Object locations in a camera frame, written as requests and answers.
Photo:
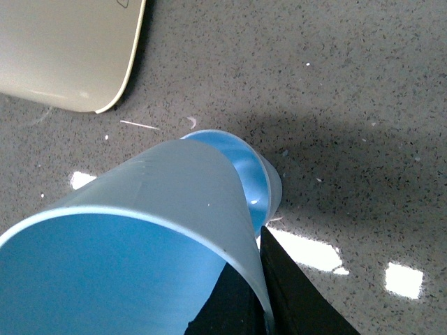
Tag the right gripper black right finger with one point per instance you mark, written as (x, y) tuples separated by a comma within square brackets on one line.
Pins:
[(297, 306)]

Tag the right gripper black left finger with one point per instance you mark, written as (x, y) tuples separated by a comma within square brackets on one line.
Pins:
[(232, 308)]

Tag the light blue plastic cup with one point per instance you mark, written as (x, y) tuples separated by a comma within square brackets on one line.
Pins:
[(260, 180), (138, 250)]

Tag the white two-slot toaster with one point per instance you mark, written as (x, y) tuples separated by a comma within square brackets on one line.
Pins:
[(74, 55)]

